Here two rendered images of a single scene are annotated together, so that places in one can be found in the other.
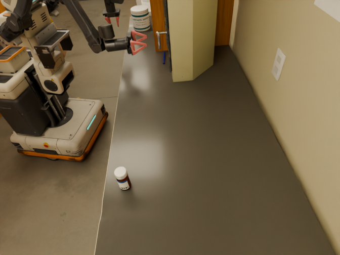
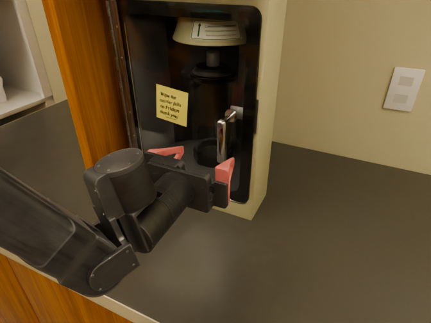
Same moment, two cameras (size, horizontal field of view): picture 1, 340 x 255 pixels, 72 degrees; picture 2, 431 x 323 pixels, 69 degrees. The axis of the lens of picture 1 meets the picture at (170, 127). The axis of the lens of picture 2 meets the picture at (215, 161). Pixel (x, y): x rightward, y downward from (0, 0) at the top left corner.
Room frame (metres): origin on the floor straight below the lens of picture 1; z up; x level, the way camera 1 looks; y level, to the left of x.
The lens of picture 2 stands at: (0.93, 0.49, 1.44)
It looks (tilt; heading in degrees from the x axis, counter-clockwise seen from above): 32 degrees down; 295
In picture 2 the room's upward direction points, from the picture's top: straight up
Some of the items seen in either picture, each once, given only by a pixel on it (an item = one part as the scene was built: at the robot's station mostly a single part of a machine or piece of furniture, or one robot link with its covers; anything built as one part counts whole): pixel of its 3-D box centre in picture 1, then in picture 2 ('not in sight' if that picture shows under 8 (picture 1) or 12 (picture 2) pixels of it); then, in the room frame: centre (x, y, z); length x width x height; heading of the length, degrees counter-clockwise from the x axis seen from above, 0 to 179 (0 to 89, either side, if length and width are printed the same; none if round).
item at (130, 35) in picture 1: (137, 38); (176, 164); (1.18, 0.12, 1.16); 0.09 x 0.07 x 0.07; 90
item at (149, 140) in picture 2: (166, 25); (184, 109); (1.25, -0.03, 1.19); 0.30 x 0.01 x 0.40; 179
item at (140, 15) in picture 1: (140, 18); not in sight; (1.85, 0.14, 1.02); 0.13 x 0.13 x 0.15
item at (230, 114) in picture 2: (162, 39); (225, 136); (1.14, 0.00, 1.17); 0.05 x 0.03 x 0.10; 89
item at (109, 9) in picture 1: (110, 7); not in sight; (1.55, 0.29, 1.20); 0.10 x 0.07 x 0.07; 90
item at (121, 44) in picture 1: (123, 43); (170, 195); (1.14, 0.19, 1.16); 0.10 x 0.07 x 0.07; 0
